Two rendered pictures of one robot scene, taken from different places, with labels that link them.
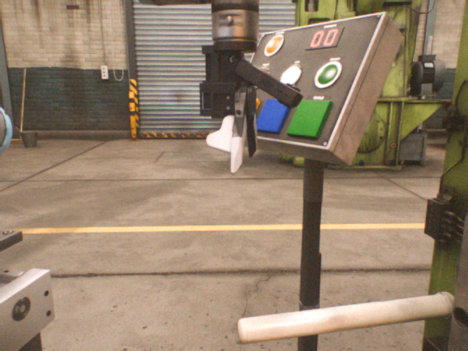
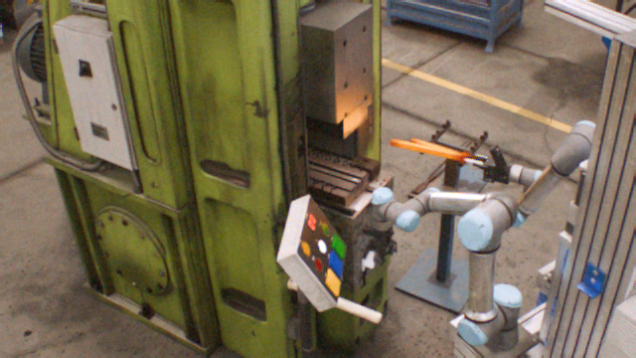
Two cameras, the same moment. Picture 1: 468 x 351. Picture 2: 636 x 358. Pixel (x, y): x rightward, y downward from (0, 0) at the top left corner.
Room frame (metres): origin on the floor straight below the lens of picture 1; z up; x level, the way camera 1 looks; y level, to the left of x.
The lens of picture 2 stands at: (2.23, 1.31, 2.79)
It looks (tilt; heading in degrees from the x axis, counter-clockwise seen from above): 35 degrees down; 225
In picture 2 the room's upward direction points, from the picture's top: 2 degrees counter-clockwise
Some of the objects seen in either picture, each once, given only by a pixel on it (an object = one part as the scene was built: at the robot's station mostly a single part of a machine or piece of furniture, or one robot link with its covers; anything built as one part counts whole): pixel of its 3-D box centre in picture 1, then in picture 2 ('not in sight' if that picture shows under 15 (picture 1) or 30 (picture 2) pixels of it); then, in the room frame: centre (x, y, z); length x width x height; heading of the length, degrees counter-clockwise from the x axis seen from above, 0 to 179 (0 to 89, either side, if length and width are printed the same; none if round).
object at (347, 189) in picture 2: not in sight; (316, 176); (0.39, -0.59, 0.96); 0.42 x 0.20 x 0.09; 102
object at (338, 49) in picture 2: not in sight; (315, 49); (0.35, -0.60, 1.56); 0.42 x 0.39 x 0.40; 102
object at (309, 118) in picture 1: (310, 119); (337, 247); (0.73, -0.15, 1.01); 0.07 x 0.05 x 0.07; 37
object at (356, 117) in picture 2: not in sight; (312, 106); (0.39, -0.59, 1.32); 0.42 x 0.20 x 0.10; 102
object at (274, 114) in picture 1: (274, 116); (335, 264); (0.81, -0.09, 1.01); 0.07 x 0.05 x 0.07; 37
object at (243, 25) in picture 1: (235, 29); (382, 221); (0.63, 0.00, 1.15); 0.08 x 0.08 x 0.05
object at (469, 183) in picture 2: not in sight; (451, 185); (-0.30, -0.31, 0.67); 0.40 x 0.30 x 0.02; 10
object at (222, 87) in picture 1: (230, 82); (383, 239); (0.64, 0.00, 1.07); 0.09 x 0.08 x 0.12; 77
